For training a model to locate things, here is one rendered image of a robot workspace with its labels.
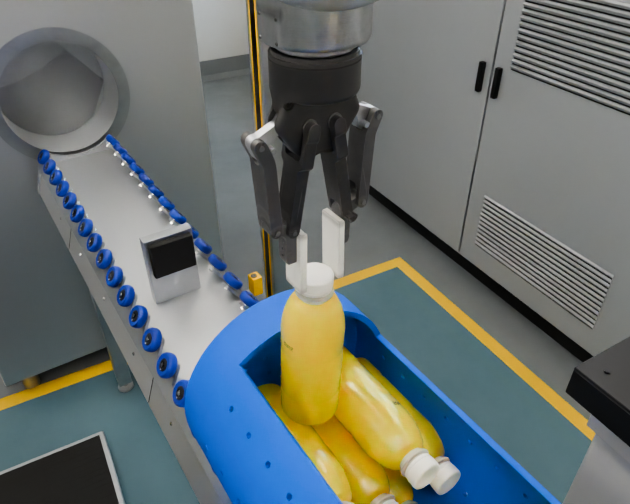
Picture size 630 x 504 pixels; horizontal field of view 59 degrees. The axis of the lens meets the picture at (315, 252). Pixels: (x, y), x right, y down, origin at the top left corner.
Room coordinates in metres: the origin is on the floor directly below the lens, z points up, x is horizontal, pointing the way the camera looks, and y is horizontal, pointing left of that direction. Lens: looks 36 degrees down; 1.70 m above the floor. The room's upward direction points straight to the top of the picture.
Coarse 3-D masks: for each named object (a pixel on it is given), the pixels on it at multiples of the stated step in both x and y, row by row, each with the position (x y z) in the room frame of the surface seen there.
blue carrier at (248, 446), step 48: (240, 336) 0.49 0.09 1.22; (192, 384) 0.47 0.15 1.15; (240, 384) 0.43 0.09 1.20; (432, 384) 0.48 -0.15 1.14; (192, 432) 0.46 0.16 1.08; (240, 432) 0.39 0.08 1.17; (288, 432) 0.36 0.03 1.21; (480, 432) 0.41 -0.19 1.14; (240, 480) 0.35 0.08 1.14; (288, 480) 0.32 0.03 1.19; (480, 480) 0.40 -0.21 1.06; (528, 480) 0.35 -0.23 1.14
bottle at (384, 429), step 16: (352, 368) 0.50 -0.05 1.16; (352, 384) 0.47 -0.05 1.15; (368, 384) 0.47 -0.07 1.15; (352, 400) 0.45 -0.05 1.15; (368, 400) 0.45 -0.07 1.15; (384, 400) 0.45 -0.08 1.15; (336, 416) 0.46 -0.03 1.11; (352, 416) 0.44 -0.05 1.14; (368, 416) 0.43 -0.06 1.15; (384, 416) 0.42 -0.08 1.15; (400, 416) 0.42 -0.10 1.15; (352, 432) 0.43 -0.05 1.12; (368, 432) 0.41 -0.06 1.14; (384, 432) 0.41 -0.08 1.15; (400, 432) 0.40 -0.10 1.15; (416, 432) 0.41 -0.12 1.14; (368, 448) 0.40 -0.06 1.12; (384, 448) 0.39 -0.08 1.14; (400, 448) 0.39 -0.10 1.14; (416, 448) 0.39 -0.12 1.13; (384, 464) 0.39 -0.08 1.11; (400, 464) 0.38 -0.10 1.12
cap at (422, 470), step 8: (424, 456) 0.38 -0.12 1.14; (416, 464) 0.37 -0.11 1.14; (424, 464) 0.37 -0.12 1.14; (432, 464) 0.37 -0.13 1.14; (408, 472) 0.37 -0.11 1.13; (416, 472) 0.36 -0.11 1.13; (424, 472) 0.36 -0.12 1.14; (432, 472) 0.37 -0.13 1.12; (408, 480) 0.36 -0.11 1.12; (416, 480) 0.36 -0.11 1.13; (424, 480) 0.36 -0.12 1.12; (416, 488) 0.36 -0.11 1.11
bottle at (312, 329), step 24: (288, 312) 0.44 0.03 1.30; (312, 312) 0.43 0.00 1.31; (336, 312) 0.44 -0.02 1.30; (288, 336) 0.43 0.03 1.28; (312, 336) 0.42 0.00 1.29; (336, 336) 0.43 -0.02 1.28; (288, 360) 0.43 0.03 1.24; (312, 360) 0.42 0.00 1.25; (336, 360) 0.43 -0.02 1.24; (288, 384) 0.43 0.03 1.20; (312, 384) 0.42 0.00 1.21; (336, 384) 0.44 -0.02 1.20; (288, 408) 0.43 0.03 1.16; (312, 408) 0.42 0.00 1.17; (336, 408) 0.44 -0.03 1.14
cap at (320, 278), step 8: (312, 264) 0.47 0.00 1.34; (320, 264) 0.47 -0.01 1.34; (312, 272) 0.46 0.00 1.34; (320, 272) 0.46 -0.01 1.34; (328, 272) 0.46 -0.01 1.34; (312, 280) 0.44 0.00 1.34; (320, 280) 0.44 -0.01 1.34; (328, 280) 0.44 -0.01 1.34; (312, 288) 0.44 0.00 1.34; (320, 288) 0.44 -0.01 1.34; (328, 288) 0.44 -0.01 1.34; (312, 296) 0.44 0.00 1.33; (320, 296) 0.44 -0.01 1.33
